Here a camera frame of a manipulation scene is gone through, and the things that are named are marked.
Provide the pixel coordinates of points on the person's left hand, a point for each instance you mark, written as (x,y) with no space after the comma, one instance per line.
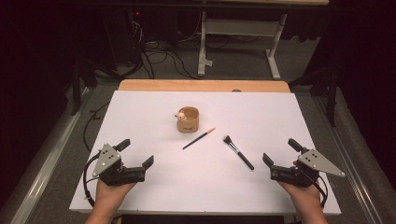
(109,193)

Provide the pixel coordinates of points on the thin black orange-tipped brush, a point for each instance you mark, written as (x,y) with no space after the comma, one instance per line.
(199,138)

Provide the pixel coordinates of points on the aluminium floor rail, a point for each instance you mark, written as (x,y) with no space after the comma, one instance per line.
(49,168)
(356,186)

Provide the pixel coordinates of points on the white metal desk frame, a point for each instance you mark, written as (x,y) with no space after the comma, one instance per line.
(239,28)

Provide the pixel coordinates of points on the round wooden pen holder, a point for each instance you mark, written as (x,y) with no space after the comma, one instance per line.
(188,126)

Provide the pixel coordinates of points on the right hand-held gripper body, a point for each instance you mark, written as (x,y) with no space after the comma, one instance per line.
(313,161)

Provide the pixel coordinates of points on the person's right hand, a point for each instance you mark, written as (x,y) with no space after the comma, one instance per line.
(305,194)

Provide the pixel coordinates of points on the black makeup brush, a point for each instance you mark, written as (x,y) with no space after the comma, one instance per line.
(239,153)

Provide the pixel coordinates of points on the white table cover sheet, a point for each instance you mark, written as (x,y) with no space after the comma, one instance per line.
(249,109)

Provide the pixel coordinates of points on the black metal stand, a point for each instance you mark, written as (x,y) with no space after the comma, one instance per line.
(332,102)
(76,93)

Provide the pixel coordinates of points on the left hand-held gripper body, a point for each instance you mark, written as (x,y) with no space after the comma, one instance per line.
(106,160)

